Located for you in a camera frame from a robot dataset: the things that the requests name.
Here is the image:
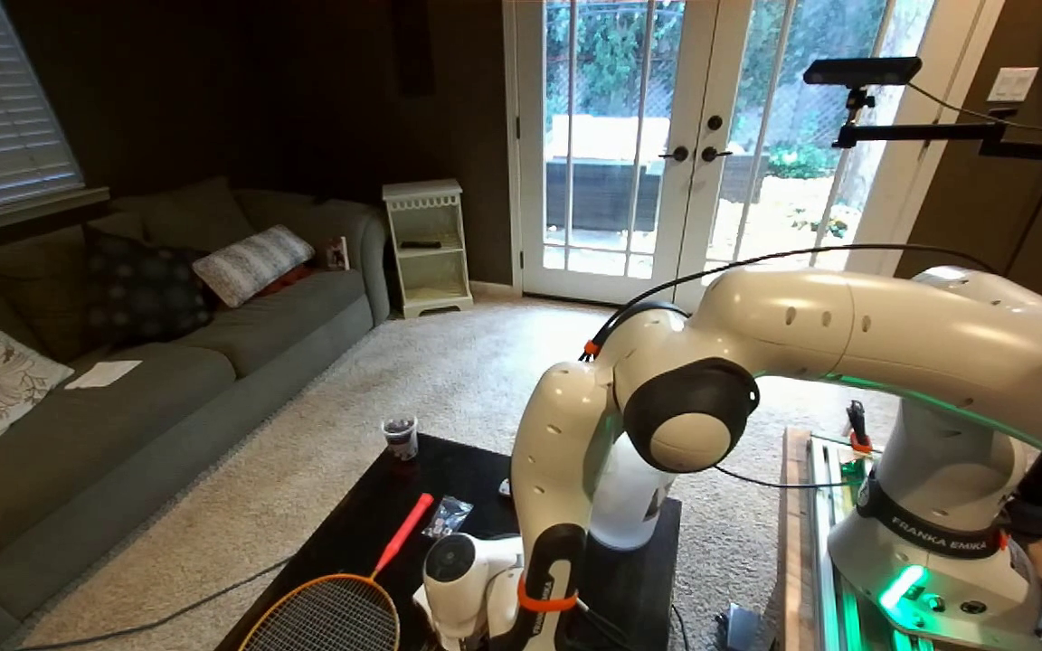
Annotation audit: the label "grey sofa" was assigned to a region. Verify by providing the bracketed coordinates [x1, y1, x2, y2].
[0, 176, 392, 651]

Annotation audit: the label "dark patterned pillow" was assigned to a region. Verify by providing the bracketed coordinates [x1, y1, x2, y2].
[85, 230, 215, 346]

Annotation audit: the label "white wall switch plate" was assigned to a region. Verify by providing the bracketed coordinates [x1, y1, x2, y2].
[987, 67, 1040, 103]

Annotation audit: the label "black cable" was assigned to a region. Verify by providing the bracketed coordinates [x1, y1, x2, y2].
[13, 555, 298, 651]

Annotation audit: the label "white side shelf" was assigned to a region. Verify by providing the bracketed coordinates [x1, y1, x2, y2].
[382, 178, 476, 320]

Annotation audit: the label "light striped pillow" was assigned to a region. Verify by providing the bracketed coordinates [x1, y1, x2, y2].
[192, 224, 317, 309]

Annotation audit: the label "black power brick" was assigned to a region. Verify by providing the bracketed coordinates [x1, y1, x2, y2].
[714, 602, 763, 651]

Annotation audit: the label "black and orange clamp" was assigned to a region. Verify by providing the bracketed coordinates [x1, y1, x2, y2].
[846, 400, 876, 455]

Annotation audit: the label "white paper sheet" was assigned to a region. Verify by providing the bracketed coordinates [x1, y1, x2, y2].
[65, 360, 143, 391]

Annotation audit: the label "camera on mount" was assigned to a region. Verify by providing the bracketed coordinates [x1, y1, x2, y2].
[801, 56, 1042, 166]

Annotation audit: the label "orange badminton racket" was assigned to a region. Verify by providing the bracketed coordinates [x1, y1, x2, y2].
[238, 492, 437, 651]

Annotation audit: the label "small clear plastic bag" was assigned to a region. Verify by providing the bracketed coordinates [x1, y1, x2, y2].
[421, 495, 476, 542]

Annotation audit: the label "white french doors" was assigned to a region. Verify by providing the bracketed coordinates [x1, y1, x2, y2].
[502, 0, 943, 310]

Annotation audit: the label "clear cup with dark contents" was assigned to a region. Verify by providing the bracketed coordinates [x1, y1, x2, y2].
[382, 415, 421, 463]

